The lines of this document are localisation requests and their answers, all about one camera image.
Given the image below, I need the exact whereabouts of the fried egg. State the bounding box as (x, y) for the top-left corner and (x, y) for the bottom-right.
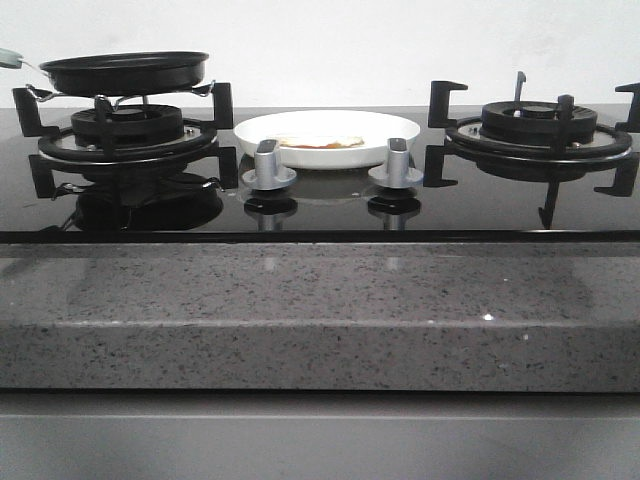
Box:
(275, 135), (364, 149)

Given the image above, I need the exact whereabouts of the white round plate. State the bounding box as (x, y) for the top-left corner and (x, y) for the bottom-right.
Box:
(234, 110), (421, 170)

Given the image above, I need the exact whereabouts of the black frying pan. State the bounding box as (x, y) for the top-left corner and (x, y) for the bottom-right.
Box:
(39, 51), (209, 97)

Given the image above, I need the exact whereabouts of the left silver stove knob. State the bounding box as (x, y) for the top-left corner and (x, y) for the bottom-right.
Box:
(241, 139), (297, 191)

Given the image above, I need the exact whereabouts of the silver stove knob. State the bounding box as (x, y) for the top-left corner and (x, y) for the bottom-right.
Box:
(241, 139), (297, 191)
(368, 138), (423, 189)

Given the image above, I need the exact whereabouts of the right silver stove knob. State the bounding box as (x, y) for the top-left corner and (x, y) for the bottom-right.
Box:
(368, 138), (423, 189)

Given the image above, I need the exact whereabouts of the black glass cooktop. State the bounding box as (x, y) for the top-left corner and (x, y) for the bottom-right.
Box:
(1, 109), (639, 244)

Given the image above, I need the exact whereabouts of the right black burner grate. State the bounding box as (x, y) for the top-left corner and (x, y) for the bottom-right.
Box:
(423, 72), (639, 228)

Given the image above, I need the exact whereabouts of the black burner grate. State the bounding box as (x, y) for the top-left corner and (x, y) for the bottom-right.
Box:
(12, 83), (238, 199)
(423, 72), (639, 228)

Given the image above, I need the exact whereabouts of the left black burner head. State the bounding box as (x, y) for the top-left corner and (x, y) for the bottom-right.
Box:
(71, 104), (184, 148)

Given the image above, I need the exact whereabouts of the black burner head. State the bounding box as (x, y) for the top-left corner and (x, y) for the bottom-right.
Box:
(480, 101), (598, 146)
(71, 104), (184, 148)

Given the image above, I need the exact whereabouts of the right black burner head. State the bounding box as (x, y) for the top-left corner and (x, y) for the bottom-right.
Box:
(480, 101), (598, 146)

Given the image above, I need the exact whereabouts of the left black burner grate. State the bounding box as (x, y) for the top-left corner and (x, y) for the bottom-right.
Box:
(12, 83), (238, 199)

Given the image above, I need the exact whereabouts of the grey cabinet front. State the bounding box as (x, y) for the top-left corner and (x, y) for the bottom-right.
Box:
(1, 392), (639, 479)

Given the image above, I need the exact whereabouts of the metal wire pan support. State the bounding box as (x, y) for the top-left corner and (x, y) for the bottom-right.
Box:
(24, 81), (221, 109)

